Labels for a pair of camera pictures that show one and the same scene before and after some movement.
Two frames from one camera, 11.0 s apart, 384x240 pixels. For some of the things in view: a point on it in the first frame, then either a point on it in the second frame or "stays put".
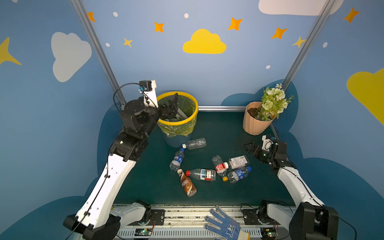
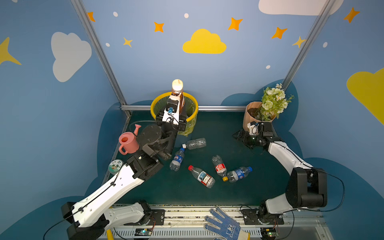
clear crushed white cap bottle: x=197 y=143 stays put
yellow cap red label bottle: x=220 y=167 stays put
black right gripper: x=260 y=151 -> x=243 y=136
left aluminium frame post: x=100 y=50 stays put
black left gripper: x=165 y=110 -> x=182 y=124
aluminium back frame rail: x=222 y=108 stays put
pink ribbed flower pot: x=251 y=124 stays put
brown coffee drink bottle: x=188 y=186 -> x=177 y=85
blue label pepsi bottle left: x=175 y=165 stays put
